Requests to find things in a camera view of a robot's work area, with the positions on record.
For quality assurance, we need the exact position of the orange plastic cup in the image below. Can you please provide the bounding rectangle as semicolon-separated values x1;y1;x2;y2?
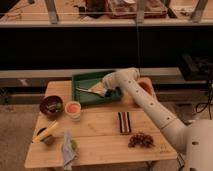
65;101;81;121

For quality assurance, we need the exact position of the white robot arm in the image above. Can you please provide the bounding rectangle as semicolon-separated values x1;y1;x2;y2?
102;68;213;171

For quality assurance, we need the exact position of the orange bowl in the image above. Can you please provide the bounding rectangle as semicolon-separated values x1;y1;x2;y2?
138;82;154;96

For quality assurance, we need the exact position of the dark brown bowl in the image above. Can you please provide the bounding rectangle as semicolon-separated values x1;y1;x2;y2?
39;95;63;120

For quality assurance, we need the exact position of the striped rectangular block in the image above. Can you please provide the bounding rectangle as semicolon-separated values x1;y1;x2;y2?
118;112;132;135

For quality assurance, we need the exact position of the bunch of dark grapes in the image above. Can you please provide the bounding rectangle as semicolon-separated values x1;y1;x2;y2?
128;132;154;148

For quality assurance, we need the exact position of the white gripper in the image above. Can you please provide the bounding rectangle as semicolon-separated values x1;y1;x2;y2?
102;72;119;97

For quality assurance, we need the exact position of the grey crumpled cloth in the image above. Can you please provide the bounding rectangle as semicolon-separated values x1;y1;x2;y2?
61;131;77;171

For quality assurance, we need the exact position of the yellow banana toy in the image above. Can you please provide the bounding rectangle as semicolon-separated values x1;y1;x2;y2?
32;121;58;143

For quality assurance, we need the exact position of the green plastic tray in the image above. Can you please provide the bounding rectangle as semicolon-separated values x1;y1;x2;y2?
72;70;123;106

